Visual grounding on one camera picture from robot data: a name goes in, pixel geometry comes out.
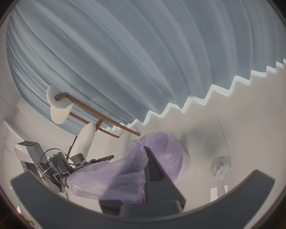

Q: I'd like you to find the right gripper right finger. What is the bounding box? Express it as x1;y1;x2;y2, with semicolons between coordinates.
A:
143;146;187;212

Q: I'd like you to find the crumpled white paper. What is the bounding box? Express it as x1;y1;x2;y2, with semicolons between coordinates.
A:
211;156;230;181

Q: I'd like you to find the white cushioned wooden chair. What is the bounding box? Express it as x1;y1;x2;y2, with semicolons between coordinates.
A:
46;85;141;160

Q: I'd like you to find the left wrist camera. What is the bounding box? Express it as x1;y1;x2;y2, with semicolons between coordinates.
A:
70;153;87;167

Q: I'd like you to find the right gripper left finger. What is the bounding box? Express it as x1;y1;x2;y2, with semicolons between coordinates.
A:
99;160;147;216

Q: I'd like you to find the blue-grey curtain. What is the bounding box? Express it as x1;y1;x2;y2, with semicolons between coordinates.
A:
5;0;286;136

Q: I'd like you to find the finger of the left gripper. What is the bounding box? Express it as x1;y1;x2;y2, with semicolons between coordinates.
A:
93;155;115;164

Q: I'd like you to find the purple plastic bag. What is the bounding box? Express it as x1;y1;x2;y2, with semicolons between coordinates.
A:
68;131;185;206

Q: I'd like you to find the white trash bin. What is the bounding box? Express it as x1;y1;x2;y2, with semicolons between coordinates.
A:
174;149;191;183

